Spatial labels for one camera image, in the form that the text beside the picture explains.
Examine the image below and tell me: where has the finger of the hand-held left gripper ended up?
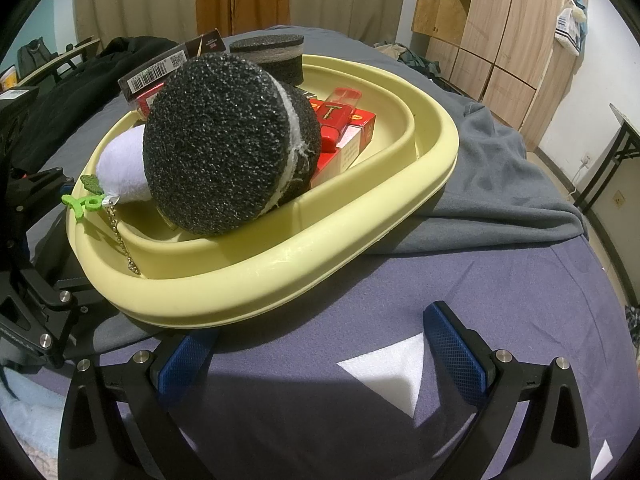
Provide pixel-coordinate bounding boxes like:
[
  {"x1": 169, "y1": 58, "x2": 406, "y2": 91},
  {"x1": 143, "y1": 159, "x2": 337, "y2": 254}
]
[
  {"x1": 0, "y1": 265, "x2": 94, "y2": 368},
  {"x1": 9, "y1": 166, "x2": 77, "y2": 207}
]

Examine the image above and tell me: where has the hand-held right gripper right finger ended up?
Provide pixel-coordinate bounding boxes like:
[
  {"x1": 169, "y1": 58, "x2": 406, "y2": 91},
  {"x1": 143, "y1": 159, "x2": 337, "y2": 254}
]
[{"x1": 422, "y1": 301, "x2": 593, "y2": 480}]

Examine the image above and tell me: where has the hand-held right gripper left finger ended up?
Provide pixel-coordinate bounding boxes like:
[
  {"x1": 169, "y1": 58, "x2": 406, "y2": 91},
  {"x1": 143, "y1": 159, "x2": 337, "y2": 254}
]
[{"x1": 57, "y1": 332, "x2": 218, "y2": 480}]

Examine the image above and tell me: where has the white plush keychain green leaf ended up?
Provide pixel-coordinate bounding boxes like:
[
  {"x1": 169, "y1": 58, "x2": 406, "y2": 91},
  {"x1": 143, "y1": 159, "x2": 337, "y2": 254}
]
[{"x1": 61, "y1": 127, "x2": 153, "y2": 278}]

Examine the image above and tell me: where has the pale yellow plastic basin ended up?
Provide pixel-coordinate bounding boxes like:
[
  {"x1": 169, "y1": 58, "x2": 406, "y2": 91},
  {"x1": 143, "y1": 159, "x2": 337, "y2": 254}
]
[{"x1": 65, "y1": 53, "x2": 460, "y2": 331}]

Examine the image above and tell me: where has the red and black box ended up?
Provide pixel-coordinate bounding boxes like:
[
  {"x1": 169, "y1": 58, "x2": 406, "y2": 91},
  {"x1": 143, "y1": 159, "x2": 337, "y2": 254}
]
[{"x1": 117, "y1": 42, "x2": 190, "y2": 116}]

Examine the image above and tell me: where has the small black box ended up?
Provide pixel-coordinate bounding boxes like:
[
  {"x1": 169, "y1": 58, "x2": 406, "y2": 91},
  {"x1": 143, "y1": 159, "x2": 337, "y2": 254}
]
[{"x1": 182, "y1": 29, "x2": 224, "y2": 59}]

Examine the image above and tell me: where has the red and white box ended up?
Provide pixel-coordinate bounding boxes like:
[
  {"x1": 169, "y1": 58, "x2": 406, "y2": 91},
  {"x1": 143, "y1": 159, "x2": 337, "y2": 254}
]
[{"x1": 310, "y1": 147, "x2": 362, "y2": 188}]

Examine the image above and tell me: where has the red box with clear top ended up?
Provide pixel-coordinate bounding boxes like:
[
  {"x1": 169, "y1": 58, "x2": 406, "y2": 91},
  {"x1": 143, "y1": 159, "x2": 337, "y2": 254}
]
[{"x1": 320, "y1": 88, "x2": 362, "y2": 153}]

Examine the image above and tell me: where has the dark backpack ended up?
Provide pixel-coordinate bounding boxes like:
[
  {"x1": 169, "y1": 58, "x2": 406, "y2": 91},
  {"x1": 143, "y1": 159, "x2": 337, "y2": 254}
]
[{"x1": 17, "y1": 37, "x2": 57, "y2": 79}]

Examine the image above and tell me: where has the black jacket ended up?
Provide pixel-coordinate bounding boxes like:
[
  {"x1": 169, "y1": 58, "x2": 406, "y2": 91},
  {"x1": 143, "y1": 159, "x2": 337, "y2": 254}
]
[{"x1": 10, "y1": 35, "x2": 181, "y2": 173}]

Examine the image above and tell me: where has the light blue cloth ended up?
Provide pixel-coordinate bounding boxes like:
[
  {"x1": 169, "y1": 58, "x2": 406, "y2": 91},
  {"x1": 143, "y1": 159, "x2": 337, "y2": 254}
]
[{"x1": 0, "y1": 370, "x2": 66, "y2": 461}]

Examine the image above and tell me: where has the purple bed sheet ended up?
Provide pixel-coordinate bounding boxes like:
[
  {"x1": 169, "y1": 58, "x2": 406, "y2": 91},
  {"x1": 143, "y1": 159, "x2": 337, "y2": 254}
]
[{"x1": 0, "y1": 237, "x2": 637, "y2": 480}]

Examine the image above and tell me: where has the grey blanket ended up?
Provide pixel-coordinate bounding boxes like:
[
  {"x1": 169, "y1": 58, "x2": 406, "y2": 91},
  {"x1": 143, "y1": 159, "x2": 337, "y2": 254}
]
[{"x1": 220, "y1": 25, "x2": 586, "y2": 261}]

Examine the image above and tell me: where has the beige curtain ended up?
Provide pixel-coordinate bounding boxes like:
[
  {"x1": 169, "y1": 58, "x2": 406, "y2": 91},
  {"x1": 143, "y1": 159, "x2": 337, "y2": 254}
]
[{"x1": 75, "y1": 0, "x2": 198, "y2": 56}]

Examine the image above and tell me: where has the black folding table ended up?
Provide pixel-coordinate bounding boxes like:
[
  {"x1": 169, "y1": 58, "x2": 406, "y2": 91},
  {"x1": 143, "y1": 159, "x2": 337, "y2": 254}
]
[{"x1": 580, "y1": 103, "x2": 640, "y2": 311}]

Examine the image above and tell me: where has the heap of clothes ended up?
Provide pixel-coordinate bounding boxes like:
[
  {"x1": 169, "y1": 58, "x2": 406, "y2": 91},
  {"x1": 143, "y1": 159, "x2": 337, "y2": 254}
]
[{"x1": 372, "y1": 40, "x2": 442, "y2": 79}]

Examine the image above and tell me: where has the light wooden wardrobe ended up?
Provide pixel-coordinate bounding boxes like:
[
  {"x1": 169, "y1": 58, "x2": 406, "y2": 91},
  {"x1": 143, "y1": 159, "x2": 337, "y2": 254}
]
[{"x1": 411, "y1": 0, "x2": 592, "y2": 151}]

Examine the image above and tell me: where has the white hanging bag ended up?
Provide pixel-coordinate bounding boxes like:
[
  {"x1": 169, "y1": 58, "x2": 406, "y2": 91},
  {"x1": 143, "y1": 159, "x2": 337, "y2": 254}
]
[{"x1": 556, "y1": 0, "x2": 588, "y2": 57}]

